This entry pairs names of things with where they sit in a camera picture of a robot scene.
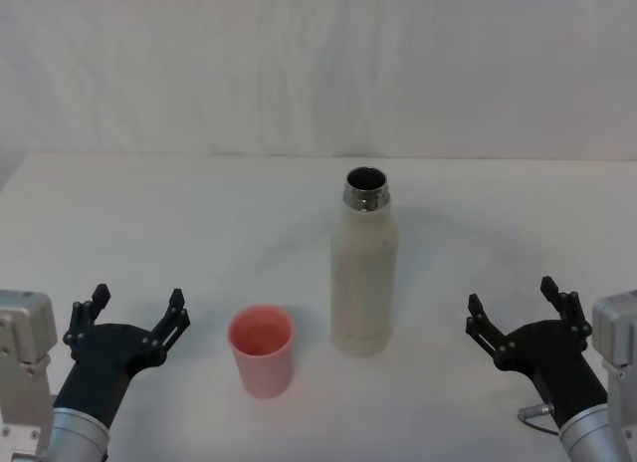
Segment white curtain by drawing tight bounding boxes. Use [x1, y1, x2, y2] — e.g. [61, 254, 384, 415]
[0, 0, 637, 160]

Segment cream vacuum bottle steel neck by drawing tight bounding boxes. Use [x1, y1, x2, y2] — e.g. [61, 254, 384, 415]
[330, 166, 400, 356]

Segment white table cloth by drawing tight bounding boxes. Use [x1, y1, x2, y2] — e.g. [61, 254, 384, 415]
[0, 150, 637, 462]

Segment thin dark cable silver plug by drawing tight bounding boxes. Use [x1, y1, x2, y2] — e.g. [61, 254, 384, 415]
[517, 403, 561, 436]

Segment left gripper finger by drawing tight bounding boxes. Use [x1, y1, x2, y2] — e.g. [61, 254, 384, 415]
[63, 283, 111, 347]
[140, 287, 192, 367]

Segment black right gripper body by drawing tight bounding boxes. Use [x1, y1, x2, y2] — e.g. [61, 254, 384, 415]
[496, 319, 610, 429]

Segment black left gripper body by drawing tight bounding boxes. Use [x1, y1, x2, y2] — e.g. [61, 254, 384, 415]
[52, 323, 164, 427]

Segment pink cup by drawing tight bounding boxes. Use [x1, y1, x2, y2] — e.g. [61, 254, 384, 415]
[227, 304, 296, 400]

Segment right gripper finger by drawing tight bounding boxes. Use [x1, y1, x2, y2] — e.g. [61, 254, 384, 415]
[465, 293, 517, 371]
[539, 276, 593, 340]

